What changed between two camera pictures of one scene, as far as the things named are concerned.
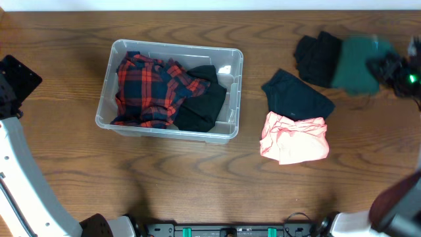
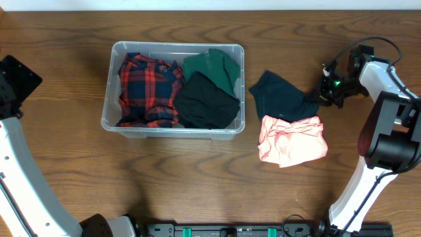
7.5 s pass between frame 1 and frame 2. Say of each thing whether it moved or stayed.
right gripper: moved
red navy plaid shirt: stayed
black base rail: stayed
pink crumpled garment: stayed
